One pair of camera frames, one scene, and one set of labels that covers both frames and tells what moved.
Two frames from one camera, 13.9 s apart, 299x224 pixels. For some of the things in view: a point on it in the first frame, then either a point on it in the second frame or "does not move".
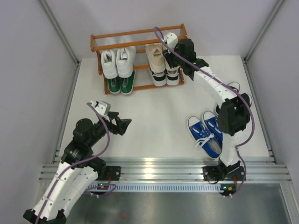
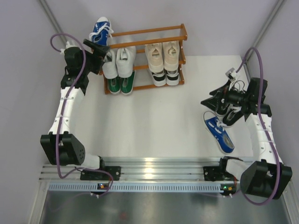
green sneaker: x=127 y=84 does not move
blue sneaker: x=205 y=139 to x=102 y=31
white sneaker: x=125 y=60 does not move
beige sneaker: x=155 y=54 does not move
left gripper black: x=122 y=124 to x=97 y=55
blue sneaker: x=211 y=119 does not move
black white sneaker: x=159 y=78 does not move
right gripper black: x=168 y=55 to x=223 y=92
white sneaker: x=108 y=60 does not move
